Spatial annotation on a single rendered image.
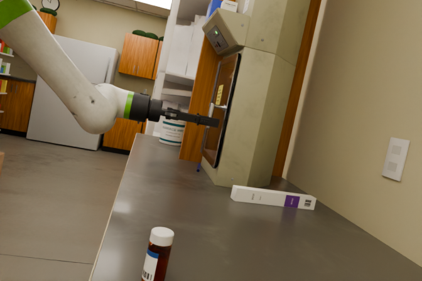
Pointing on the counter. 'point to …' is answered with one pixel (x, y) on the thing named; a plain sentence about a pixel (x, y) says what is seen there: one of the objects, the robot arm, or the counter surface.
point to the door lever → (213, 108)
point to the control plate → (217, 39)
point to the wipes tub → (172, 132)
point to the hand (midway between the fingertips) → (208, 121)
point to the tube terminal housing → (262, 74)
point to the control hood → (228, 29)
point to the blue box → (213, 7)
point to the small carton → (229, 5)
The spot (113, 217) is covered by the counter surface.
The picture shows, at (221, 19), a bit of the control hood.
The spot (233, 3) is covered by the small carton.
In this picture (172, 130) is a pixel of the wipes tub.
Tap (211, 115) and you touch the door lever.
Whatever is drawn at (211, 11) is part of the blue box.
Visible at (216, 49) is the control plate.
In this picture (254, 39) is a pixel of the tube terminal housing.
